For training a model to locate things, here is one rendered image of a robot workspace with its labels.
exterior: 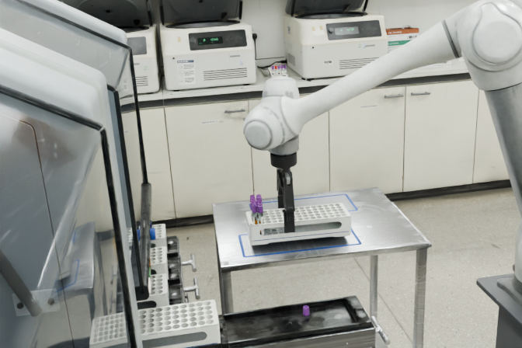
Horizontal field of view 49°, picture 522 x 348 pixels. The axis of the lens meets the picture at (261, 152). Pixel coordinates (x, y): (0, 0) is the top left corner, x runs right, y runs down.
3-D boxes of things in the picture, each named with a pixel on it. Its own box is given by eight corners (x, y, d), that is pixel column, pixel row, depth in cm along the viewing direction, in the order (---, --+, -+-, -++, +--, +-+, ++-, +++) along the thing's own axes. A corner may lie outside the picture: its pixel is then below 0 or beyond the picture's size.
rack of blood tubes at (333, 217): (250, 245, 163) (248, 225, 161) (246, 230, 172) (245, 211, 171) (351, 235, 166) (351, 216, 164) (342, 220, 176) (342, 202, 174)
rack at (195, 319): (82, 369, 122) (78, 344, 120) (88, 340, 131) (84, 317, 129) (221, 347, 126) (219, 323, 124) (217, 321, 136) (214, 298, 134)
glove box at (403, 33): (386, 41, 398) (387, 26, 394) (380, 39, 409) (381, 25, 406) (419, 39, 401) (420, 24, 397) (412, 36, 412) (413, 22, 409)
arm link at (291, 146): (295, 126, 164) (296, 146, 166) (264, 129, 163) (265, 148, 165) (301, 135, 155) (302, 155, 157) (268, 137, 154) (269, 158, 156)
